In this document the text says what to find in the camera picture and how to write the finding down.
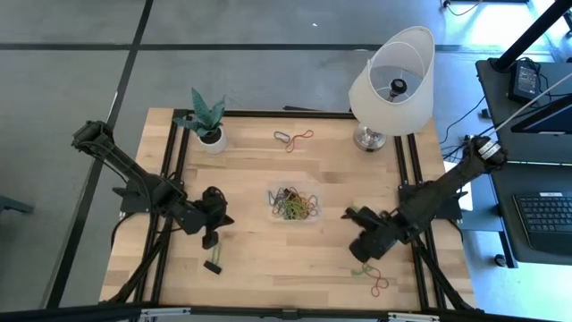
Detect black vertical pole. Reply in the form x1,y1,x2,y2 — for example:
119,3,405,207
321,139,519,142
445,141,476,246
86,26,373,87
491,0,572,72

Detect white paper sheet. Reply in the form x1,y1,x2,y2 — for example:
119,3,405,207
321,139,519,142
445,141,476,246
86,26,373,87
443,160,474,211

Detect black floor cable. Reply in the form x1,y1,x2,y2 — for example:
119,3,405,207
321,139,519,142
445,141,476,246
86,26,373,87
440,96,488,160

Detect black keyboard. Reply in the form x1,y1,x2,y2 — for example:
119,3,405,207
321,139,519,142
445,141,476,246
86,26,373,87
512,191,572,257

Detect white round plant pot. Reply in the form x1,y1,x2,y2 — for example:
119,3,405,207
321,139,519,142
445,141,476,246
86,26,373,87
197,126,228,156

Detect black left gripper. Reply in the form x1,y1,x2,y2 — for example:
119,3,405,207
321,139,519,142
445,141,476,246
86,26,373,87
191,185,236,250

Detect red rubber band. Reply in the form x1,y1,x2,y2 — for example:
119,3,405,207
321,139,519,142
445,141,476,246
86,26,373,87
366,267,391,299
281,186,307,208
284,129,315,154

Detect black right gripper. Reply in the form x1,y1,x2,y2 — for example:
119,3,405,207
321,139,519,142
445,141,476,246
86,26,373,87
341,206,406,264

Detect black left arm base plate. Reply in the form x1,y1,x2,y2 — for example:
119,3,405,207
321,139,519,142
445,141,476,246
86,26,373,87
112,177,185,215

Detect black monitor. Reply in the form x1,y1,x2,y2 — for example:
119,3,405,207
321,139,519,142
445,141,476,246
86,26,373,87
510,92,572,135

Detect clear plastic bin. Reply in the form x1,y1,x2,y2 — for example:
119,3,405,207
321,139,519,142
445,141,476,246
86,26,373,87
266,181,323,224

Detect green snake plant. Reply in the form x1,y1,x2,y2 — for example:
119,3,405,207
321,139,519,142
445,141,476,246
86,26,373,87
172,87,228,139

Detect white cable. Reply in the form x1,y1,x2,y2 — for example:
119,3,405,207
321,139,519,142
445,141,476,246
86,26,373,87
489,72,572,135

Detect grey chair leg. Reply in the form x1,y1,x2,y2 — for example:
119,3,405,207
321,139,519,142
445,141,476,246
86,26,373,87
0,194,36,216

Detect black rolling desk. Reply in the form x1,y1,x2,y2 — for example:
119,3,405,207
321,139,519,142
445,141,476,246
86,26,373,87
489,161,572,267

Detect white lampshade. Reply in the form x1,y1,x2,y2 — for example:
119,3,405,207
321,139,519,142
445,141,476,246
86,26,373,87
347,25,436,138

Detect black power adapter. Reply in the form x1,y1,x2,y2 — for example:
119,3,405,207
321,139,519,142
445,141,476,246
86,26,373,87
508,60,541,103

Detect silver lamp base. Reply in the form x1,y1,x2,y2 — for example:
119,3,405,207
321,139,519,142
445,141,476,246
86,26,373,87
352,78,408,153

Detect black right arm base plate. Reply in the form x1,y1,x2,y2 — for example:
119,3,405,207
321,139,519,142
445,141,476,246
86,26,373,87
399,183,468,221

